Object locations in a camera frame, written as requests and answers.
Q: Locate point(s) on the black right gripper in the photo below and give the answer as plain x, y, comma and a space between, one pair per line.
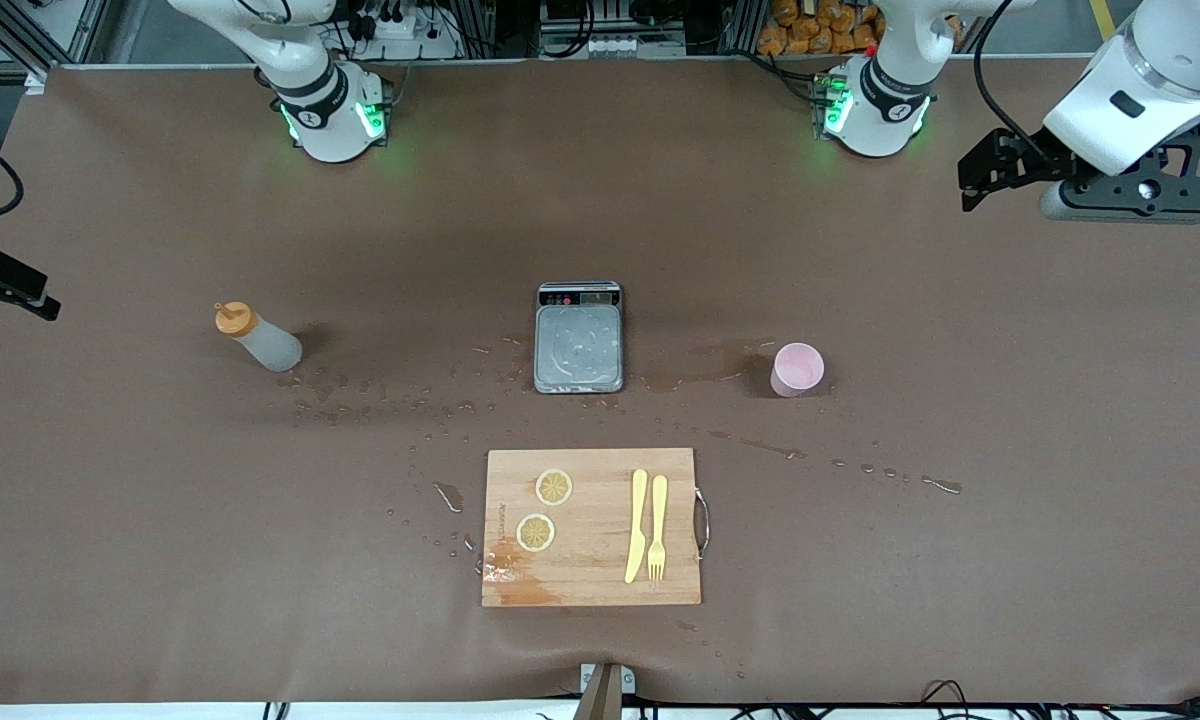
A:
0, 275

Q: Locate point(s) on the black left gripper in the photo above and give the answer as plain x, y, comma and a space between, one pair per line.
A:
1030, 160

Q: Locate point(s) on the clear sauce bottle orange cap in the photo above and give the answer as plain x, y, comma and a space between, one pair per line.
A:
265, 345

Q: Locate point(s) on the pink plastic cup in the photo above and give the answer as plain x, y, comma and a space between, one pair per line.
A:
795, 375

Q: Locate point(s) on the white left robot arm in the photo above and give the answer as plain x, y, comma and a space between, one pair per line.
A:
875, 120

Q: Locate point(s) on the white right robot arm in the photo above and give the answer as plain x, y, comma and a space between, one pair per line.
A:
330, 130

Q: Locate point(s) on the orange snack packets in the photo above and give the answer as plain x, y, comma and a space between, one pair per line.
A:
820, 25

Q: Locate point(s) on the silver digital kitchen scale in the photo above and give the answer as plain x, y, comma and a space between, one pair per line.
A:
580, 360

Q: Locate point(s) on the yellow plastic fork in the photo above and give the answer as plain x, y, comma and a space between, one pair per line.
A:
658, 520

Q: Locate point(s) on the yellow plastic knife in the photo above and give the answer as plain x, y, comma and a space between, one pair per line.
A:
637, 530

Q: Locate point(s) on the lemon slice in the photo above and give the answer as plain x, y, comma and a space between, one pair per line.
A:
554, 487
535, 532

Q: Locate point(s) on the wooden cutting board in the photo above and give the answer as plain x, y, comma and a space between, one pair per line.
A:
590, 570

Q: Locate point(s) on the aluminium frame rail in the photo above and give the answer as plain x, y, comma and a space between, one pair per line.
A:
80, 30

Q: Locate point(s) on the metal table edge bracket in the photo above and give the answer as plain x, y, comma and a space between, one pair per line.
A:
605, 690

